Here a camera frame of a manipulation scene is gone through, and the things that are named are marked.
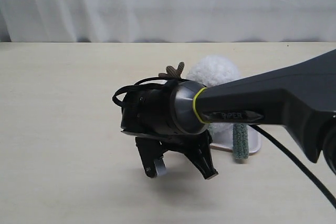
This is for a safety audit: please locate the white rectangular tray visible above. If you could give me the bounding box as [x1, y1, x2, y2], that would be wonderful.
[210, 126, 261, 155]

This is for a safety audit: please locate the green fuzzy scarf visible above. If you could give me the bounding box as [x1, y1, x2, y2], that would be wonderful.
[233, 124, 249, 162]

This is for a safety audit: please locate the white plush snowman toy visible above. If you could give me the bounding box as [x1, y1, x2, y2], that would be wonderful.
[185, 55, 241, 142]

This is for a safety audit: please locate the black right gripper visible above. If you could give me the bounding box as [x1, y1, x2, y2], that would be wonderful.
[121, 86, 218, 180]

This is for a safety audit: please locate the white backdrop curtain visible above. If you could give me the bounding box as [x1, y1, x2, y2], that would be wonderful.
[1, 0, 335, 42]

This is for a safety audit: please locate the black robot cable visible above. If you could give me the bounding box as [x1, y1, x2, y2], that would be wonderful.
[113, 77, 336, 214]

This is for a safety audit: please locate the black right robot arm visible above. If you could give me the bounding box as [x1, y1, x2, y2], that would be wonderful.
[112, 51, 335, 179]

